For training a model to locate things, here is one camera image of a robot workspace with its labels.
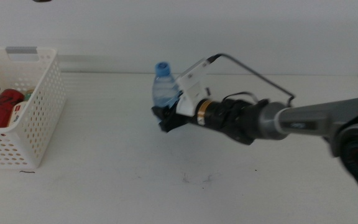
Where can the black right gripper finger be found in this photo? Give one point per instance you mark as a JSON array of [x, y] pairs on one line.
[[172, 124], [160, 112]]

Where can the clear water bottle blue cap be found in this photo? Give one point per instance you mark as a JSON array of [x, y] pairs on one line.
[[164, 90]]

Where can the yellow tea bottle green label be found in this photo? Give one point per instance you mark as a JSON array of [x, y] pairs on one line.
[[19, 112]]

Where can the red soda can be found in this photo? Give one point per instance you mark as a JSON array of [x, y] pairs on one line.
[[0, 109]]

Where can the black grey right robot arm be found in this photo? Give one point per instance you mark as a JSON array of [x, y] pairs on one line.
[[306, 121]]

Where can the white perforated plastic basket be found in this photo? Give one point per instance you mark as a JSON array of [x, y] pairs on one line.
[[45, 102]]

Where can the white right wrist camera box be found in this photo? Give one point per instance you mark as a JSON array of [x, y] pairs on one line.
[[191, 84]]

